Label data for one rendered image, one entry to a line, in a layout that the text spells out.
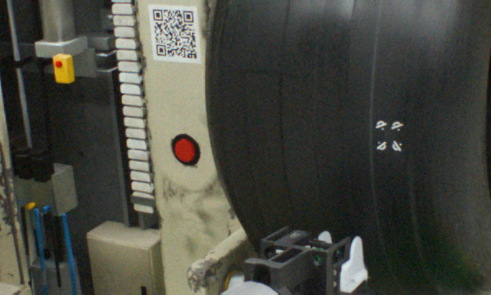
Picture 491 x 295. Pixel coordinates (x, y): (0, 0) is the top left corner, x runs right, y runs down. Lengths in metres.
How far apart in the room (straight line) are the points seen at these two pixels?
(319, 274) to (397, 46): 0.23
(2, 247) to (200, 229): 0.27
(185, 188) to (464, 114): 0.51
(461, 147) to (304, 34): 0.19
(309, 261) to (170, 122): 0.48
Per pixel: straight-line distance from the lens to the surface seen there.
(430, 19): 0.98
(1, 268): 1.43
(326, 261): 0.94
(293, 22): 1.02
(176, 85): 1.35
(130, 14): 1.37
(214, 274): 1.30
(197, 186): 1.38
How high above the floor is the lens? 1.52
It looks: 19 degrees down
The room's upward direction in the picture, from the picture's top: 4 degrees counter-clockwise
